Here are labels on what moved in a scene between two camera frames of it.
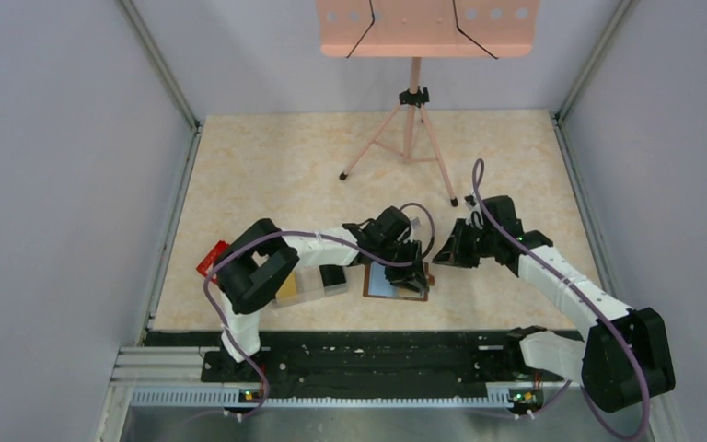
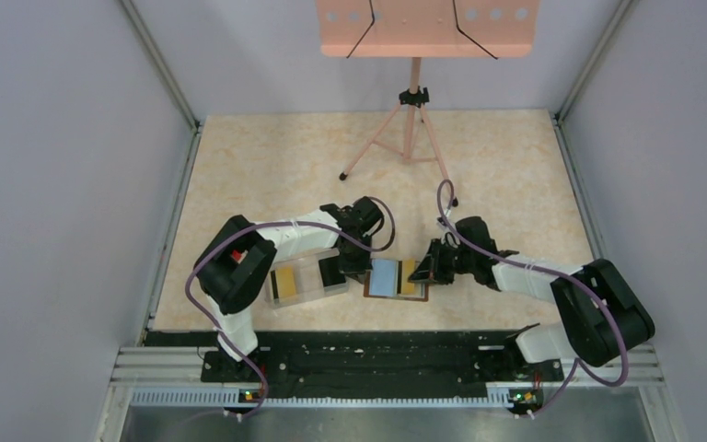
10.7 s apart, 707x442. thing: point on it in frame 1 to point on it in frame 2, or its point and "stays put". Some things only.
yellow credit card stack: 288,289 stays put
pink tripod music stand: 423,29 stays put
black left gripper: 411,278 to 355,269
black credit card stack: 331,274 stays put
